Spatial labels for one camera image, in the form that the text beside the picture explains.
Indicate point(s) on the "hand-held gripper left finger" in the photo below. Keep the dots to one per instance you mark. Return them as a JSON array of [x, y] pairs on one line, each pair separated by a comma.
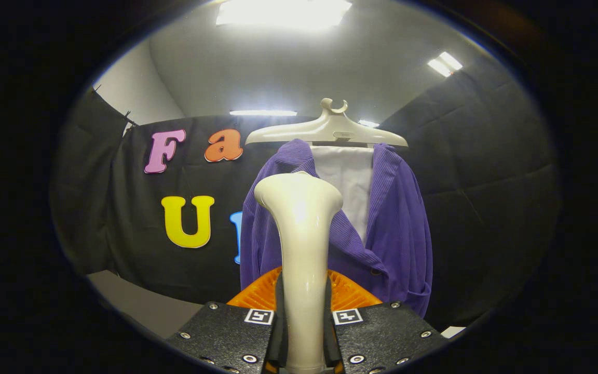
[[226, 332]]

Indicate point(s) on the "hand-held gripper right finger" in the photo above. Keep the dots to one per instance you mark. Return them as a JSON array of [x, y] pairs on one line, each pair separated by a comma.
[[382, 332]]

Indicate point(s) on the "white garment steamer head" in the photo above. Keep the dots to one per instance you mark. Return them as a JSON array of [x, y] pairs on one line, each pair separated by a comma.
[[301, 234]]

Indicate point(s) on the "white plastic clothes hanger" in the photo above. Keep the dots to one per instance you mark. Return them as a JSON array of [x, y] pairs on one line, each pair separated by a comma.
[[330, 130]]

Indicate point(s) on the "white floor sheet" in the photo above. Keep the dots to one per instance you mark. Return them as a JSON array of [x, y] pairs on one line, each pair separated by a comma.
[[453, 331]]

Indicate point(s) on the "grey cabinet with dark top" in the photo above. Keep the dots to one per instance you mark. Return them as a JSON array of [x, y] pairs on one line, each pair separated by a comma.
[[143, 306]]

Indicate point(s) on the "black backdrop cloth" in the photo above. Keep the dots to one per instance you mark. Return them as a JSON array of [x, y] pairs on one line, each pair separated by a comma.
[[133, 223]]

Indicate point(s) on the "black quilted cloth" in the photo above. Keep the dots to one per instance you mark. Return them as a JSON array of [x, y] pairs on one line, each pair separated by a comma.
[[486, 197], [86, 182]]

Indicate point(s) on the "small ceiling light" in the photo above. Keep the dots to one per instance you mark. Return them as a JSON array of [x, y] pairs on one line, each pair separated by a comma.
[[369, 123]]

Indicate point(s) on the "long ceiling light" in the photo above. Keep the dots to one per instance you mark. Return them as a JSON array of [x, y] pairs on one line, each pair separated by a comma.
[[262, 112]]

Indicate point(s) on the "double ceiling light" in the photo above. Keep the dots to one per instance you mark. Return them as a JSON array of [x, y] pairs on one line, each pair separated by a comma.
[[445, 63]]

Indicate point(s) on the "large ceiling light panel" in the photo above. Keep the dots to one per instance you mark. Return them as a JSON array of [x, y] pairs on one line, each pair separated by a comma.
[[283, 11]]

